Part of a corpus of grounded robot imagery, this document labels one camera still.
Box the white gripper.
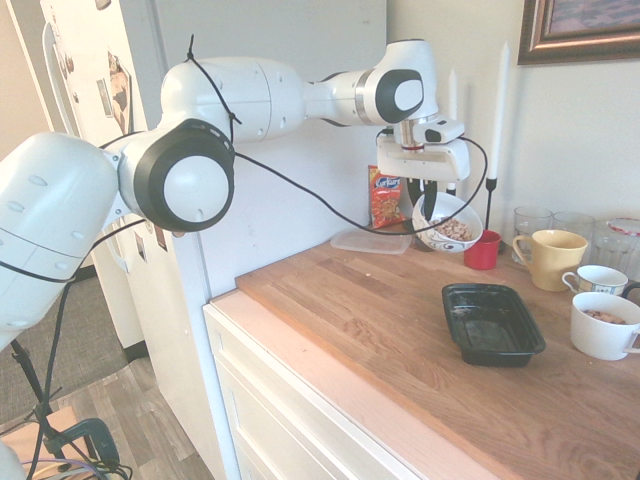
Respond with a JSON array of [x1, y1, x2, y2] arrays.
[[375, 134, 472, 223]]

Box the white swirl-patterned bowl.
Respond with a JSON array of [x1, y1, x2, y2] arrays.
[[411, 191, 486, 257]]

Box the cereal rings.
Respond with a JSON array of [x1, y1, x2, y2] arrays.
[[432, 216, 474, 243]]

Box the cereal in white mug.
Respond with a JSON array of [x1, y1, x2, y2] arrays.
[[582, 308, 629, 326]]

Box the orange snack bag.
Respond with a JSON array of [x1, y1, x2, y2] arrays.
[[368, 164, 408, 231]]

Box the clear plastic container lid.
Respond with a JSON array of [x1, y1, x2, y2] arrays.
[[329, 228, 414, 257]]

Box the red mug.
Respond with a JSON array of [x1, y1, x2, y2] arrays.
[[463, 229, 503, 271]]

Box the medium white taper candle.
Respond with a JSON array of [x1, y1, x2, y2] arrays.
[[447, 68, 459, 192]]

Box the clear drinking glass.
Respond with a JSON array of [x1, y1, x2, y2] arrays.
[[551, 211, 597, 237], [513, 205, 554, 264], [591, 219, 640, 277]]

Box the tall white taper candle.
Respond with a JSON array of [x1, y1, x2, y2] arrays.
[[488, 41, 512, 180]]

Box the black plastic food container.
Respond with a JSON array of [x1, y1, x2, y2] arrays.
[[441, 282, 547, 367]]

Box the yellow mug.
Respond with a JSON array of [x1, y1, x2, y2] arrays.
[[511, 229, 590, 293]]

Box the white cup with patterned band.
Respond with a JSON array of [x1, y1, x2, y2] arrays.
[[560, 264, 631, 302]]

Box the white refrigerator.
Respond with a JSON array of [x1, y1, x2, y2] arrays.
[[7, 0, 389, 480]]

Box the large plain white mug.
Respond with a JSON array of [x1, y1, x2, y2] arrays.
[[569, 291, 640, 362]]

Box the framed picture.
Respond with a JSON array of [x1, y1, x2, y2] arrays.
[[517, 0, 640, 67]]

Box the white kitchen cabinet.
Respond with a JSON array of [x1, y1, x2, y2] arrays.
[[201, 292, 422, 480]]

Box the large photo fridge magnet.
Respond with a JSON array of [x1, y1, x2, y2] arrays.
[[106, 46, 136, 135]]

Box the small grey photo magnet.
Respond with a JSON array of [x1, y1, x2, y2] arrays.
[[95, 78, 113, 119]]

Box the green clamp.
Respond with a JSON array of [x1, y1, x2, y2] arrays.
[[27, 402, 122, 467]]

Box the black tripod stand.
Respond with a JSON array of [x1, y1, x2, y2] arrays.
[[8, 338, 62, 417]]

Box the plywood mounting board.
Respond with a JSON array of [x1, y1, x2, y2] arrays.
[[0, 403, 87, 480]]

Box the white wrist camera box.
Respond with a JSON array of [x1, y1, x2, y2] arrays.
[[414, 117, 467, 147]]

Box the black camera cable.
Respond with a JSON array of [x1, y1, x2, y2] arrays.
[[0, 134, 490, 471]]

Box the short white refrigerator handle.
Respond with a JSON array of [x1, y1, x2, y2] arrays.
[[101, 219, 132, 274]]

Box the long white refrigerator handle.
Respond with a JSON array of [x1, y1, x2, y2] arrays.
[[41, 21, 84, 137]]

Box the bundle of coloured cables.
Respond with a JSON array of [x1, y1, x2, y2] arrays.
[[18, 455, 135, 480]]

